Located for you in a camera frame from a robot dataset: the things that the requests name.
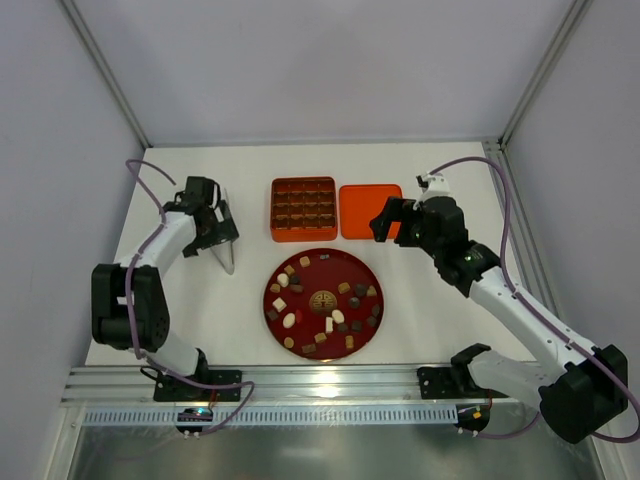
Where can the round red tray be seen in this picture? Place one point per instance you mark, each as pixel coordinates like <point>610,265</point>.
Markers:
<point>328,269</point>

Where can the tan ridged chocolate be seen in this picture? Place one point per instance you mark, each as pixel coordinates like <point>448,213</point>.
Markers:
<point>343,288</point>

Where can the brown marbled bar chocolate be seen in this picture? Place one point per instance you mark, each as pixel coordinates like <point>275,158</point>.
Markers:
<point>308,349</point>

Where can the orange box lid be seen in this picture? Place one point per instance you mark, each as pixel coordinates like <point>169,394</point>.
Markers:
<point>361,203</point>

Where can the white swirl oval chocolate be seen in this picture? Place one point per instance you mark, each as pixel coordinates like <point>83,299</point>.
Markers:
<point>289,320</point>

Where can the slotted cable duct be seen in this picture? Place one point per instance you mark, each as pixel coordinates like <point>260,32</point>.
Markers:
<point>272,415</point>

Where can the orange chocolate box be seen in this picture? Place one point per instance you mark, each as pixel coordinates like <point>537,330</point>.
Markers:
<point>303,209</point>

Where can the aluminium rail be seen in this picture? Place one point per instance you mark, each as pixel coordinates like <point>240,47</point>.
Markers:
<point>125,384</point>

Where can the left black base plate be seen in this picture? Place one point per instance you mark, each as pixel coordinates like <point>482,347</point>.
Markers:
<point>220,386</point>

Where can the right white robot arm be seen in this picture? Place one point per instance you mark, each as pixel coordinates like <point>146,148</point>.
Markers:
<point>575,386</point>

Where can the white square chocolate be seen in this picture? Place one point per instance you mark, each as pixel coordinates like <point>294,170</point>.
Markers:
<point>279,304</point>

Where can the white swirl round chocolate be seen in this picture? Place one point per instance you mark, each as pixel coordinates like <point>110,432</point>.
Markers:
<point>338,316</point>

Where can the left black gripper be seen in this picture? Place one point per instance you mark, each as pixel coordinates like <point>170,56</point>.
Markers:
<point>222,232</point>

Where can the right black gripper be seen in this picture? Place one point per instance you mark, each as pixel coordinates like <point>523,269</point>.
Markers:
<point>404,220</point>

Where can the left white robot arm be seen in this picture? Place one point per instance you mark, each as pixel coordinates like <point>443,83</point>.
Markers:
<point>129,310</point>

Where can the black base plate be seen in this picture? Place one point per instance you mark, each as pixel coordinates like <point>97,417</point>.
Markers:
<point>448,382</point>
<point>220,386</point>

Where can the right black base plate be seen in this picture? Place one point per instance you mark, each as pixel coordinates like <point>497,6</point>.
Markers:
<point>448,382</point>

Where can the dark dome chocolate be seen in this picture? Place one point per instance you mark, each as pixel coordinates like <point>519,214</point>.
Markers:
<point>360,290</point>

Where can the white rounded triangle chocolate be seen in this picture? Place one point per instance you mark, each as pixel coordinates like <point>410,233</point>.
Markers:
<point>283,279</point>

